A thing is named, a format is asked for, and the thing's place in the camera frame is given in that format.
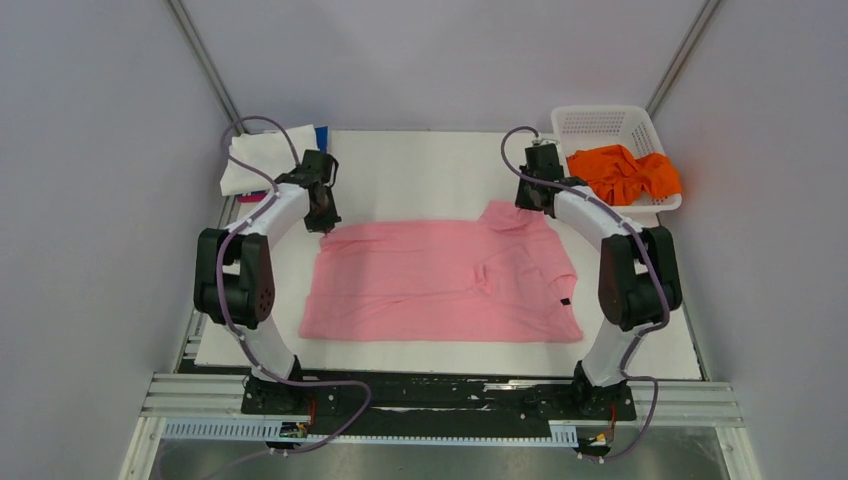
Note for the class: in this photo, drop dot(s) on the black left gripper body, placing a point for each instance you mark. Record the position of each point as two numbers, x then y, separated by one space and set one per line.
324 218

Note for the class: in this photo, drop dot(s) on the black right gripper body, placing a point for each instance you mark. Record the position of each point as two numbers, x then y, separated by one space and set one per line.
523 194

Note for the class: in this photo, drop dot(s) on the pink t-shirt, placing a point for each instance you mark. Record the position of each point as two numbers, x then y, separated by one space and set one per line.
504 277

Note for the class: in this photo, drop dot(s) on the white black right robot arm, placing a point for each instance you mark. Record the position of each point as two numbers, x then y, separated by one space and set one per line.
638 282

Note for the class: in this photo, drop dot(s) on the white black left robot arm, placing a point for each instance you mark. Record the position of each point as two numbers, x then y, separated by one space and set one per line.
234 280

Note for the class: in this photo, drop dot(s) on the blue folded t-shirt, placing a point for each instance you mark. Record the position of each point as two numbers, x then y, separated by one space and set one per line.
322 138

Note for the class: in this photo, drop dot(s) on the white plastic basket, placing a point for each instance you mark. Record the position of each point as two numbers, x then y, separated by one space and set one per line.
589 127

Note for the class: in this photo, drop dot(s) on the white folded t-shirt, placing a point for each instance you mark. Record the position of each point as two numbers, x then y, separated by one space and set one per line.
268 152

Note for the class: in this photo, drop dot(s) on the magenta folded t-shirt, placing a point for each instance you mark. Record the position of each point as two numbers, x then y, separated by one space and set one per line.
253 197

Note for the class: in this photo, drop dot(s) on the orange t-shirt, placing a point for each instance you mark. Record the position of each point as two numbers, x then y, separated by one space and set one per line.
619 178

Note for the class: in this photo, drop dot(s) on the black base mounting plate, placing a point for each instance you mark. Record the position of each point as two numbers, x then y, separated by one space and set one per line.
362 402

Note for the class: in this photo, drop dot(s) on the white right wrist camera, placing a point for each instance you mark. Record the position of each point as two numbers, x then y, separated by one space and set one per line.
542 141

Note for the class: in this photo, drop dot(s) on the silver aluminium frame post right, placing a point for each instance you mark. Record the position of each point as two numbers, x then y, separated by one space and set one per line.
688 45

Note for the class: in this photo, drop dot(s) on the silver aluminium frame post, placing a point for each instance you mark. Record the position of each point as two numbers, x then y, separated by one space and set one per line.
688 45
193 39

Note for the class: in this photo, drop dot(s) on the silver aluminium frame post left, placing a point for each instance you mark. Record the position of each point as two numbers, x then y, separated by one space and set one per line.
193 39

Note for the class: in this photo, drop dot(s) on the silver aluminium front rail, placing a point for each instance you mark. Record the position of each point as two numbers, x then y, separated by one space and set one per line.
680 403

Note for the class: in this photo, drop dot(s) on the white slotted cable duct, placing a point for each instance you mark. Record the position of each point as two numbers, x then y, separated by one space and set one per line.
282 432

